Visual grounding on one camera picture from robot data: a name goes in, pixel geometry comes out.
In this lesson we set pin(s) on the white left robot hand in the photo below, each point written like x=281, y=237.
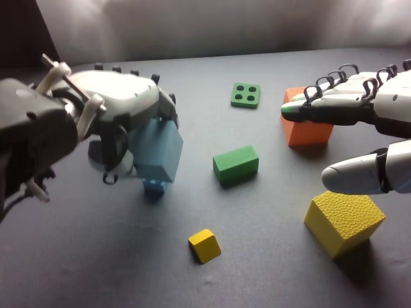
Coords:
x=125, y=93

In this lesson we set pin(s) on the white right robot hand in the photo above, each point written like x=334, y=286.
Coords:
x=395, y=106

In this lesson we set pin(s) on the light blue foam cube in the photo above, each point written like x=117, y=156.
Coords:
x=157, y=150

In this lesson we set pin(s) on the large yellow foam cube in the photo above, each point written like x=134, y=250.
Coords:
x=343, y=221

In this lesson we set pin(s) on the green lego brick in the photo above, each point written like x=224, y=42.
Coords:
x=245, y=102

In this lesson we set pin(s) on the green rectangular wooden block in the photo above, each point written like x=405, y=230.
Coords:
x=236, y=165

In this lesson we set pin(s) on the small yellow wooden block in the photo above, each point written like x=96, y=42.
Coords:
x=205, y=245

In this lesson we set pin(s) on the orange foam cube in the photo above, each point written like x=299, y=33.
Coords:
x=308, y=134

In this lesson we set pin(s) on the small light blue studded brick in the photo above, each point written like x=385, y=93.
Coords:
x=154, y=189

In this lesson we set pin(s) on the white fabric backdrop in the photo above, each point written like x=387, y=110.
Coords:
x=208, y=29

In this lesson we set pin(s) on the grey table cloth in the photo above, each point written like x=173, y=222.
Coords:
x=199, y=211

